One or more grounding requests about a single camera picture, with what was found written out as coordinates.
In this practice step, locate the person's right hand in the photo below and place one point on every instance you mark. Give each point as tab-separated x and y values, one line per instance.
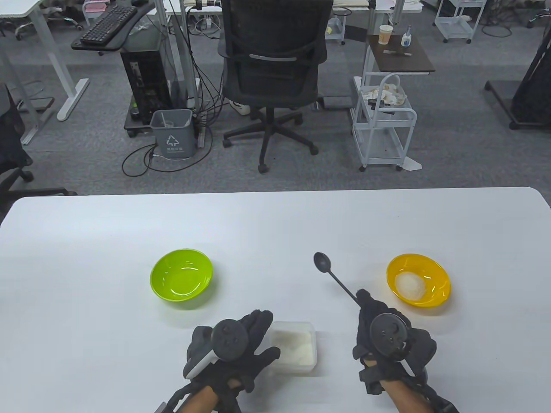
365	320

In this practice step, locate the person's left hand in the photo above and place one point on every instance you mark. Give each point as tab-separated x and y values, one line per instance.
260	327

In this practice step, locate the black and white controller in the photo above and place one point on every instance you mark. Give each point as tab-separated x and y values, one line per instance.
228	340
387	333

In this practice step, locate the white sugar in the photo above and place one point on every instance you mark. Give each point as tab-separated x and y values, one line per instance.
410	286
292	344

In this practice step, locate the clear plastic sugar container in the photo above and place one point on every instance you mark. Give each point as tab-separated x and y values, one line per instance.
297	369

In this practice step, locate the yellow bowl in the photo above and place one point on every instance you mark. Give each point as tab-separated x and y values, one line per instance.
434	271

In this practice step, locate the green bowl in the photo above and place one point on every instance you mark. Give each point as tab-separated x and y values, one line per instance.
181	275

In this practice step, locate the person's right forearm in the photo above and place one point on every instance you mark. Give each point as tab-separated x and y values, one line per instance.
407	400

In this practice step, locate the person's left forearm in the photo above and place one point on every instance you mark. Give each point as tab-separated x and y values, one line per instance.
202	402

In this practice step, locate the white flat board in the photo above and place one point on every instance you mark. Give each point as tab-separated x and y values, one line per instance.
413	164

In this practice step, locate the white rolling cart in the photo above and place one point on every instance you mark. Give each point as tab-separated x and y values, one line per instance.
383	129

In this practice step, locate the grey trash bin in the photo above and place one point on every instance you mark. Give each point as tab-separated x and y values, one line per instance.
172	133

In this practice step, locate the crumpled white cloth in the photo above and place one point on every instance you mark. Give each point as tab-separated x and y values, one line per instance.
387	94

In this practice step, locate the black mesh office chair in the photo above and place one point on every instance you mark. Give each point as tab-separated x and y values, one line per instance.
275	81

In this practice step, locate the dark brown side table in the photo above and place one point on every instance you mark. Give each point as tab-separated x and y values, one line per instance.
400	62

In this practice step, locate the dark pen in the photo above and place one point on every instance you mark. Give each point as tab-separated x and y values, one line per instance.
397	53

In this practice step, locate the black computer tower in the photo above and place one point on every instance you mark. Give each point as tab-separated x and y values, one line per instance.
144	81

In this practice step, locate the black floor stand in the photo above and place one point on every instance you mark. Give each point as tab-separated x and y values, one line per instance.
533	94

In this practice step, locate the white glue bottle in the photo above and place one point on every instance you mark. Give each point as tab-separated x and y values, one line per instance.
406	39

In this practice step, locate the paper cup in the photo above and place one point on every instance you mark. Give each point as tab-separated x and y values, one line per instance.
385	35

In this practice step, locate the small white cart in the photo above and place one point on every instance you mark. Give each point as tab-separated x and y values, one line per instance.
335	26

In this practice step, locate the black swivel chair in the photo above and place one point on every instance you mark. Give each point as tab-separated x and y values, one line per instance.
10	142

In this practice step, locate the black keyboard desk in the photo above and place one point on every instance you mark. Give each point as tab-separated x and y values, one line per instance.
137	32

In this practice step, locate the black keyboard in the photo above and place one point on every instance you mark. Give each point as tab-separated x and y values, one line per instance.
107	23

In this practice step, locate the pink box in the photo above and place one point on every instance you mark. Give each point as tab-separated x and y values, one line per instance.
94	6

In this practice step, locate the white standing desk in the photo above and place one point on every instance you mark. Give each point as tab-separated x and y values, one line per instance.
17	7

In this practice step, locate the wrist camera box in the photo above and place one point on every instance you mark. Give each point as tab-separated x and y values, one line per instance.
443	406

